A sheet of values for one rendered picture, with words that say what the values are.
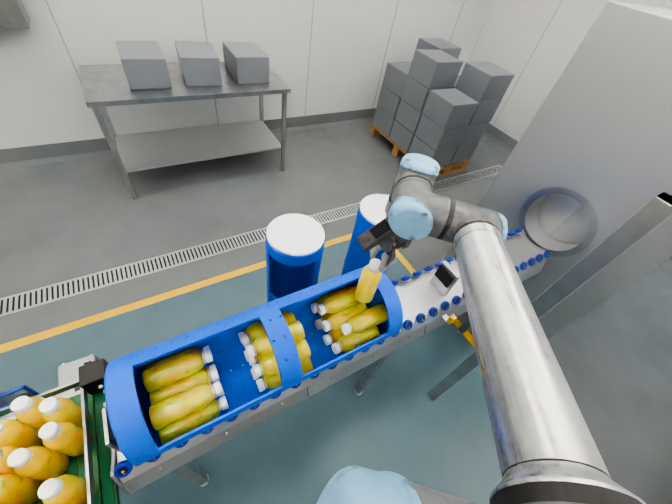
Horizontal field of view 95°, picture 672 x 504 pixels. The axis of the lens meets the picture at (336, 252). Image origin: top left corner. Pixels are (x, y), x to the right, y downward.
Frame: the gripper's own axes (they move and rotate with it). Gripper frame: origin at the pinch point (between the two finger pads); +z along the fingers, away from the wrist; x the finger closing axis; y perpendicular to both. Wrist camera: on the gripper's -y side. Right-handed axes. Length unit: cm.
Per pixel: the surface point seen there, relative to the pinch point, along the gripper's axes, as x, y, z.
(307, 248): 40, -1, 32
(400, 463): -51, 25, 137
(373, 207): 53, 46, 32
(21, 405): 14, -99, 29
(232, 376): 2, -48, 41
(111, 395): -1, -75, 14
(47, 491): -10, -94, 29
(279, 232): 54, -9, 32
